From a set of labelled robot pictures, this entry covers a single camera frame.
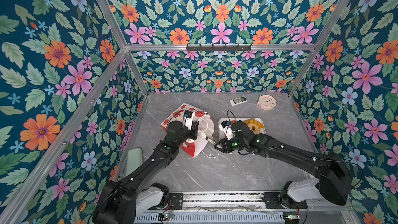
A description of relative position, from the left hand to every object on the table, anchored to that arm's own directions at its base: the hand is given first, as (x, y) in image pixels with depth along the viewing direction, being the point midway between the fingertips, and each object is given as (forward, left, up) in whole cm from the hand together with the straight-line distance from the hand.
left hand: (200, 119), depth 79 cm
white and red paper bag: (-4, +3, +7) cm, 9 cm away
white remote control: (+29, -28, -21) cm, 46 cm away
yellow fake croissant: (+9, -33, -17) cm, 38 cm away
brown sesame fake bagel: (+2, -32, -15) cm, 36 cm away
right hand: (-11, -7, -7) cm, 15 cm away
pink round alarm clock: (+25, -48, -19) cm, 57 cm away
